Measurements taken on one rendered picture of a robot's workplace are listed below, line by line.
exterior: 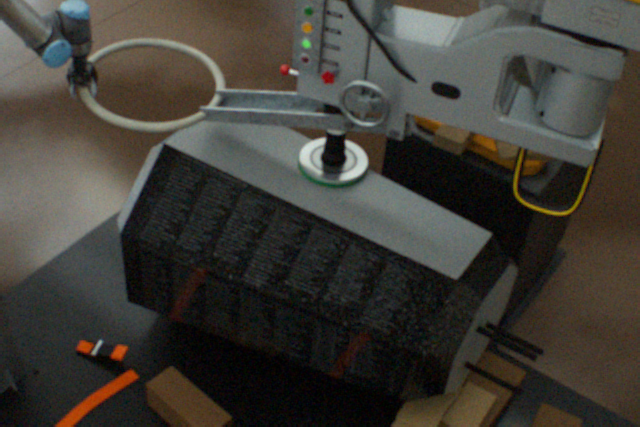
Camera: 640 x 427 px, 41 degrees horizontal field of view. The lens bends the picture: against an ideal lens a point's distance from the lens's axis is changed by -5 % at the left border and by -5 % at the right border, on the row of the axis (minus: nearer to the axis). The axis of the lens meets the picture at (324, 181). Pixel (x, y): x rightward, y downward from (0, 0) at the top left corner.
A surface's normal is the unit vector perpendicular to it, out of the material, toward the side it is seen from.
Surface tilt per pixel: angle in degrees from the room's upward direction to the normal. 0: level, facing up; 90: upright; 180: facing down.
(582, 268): 0
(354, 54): 90
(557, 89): 90
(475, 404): 0
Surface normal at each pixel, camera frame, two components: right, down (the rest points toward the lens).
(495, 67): -0.37, 0.58
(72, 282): 0.07, -0.76
